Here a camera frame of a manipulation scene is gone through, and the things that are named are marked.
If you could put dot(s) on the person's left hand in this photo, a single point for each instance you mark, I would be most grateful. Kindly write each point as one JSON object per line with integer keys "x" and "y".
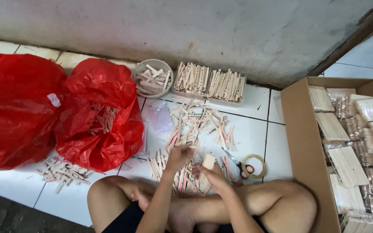
{"x": 176, "y": 158}

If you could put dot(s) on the person's right hand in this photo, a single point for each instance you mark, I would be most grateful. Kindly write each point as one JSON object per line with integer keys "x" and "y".
{"x": 215, "y": 181}

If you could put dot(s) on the person's left fingers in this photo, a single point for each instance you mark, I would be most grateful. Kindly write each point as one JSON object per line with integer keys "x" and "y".
{"x": 186, "y": 150}

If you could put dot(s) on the person's right fingers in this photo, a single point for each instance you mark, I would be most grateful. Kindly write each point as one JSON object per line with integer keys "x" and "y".
{"x": 201, "y": 171}

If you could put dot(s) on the bundle of wooden sticks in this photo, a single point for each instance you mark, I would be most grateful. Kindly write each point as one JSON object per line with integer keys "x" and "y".
{"x": 208, "y": 161}

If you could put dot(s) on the scattered heap of wooden sticks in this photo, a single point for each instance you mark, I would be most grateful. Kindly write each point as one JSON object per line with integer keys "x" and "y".
{"x": 193, "y": 136}

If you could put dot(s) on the person's legs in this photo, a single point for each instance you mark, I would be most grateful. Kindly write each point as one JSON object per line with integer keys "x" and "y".
{"x": 206, "y": 207}

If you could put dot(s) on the clear plastic bag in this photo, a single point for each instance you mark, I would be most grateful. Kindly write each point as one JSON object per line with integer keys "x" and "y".
{"x": 159, "y": 118}

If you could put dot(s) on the clear tape roll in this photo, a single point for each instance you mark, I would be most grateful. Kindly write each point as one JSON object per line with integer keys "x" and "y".
{"x": 253, "y": 166}

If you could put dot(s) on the clear tray of wooden sticks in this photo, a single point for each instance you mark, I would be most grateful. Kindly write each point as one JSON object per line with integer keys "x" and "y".
{"x": 209, "y": 83}

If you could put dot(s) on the round white mesh basket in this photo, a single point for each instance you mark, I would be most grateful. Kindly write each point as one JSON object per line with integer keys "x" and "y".
{"x": 152, "y": 78}

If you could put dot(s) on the open red plastic bag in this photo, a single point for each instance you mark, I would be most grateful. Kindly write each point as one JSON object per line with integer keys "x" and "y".
{"x": 99, "y": 116}

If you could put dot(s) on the small pile of wooden sticks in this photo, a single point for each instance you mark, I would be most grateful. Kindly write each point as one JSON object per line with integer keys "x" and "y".
{"x": 64, "y": 173}

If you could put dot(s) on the cardboard box of stick packets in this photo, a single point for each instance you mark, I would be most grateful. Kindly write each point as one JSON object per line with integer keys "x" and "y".
{"x": 338, "y": 155}

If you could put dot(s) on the large red plastic bag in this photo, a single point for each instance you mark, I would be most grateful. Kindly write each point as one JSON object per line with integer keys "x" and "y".
{"x": 15, "y": 110}

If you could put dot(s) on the brown wooden door frame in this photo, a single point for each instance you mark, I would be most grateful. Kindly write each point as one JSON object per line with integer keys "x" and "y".
{"x": 351, "y": 40}

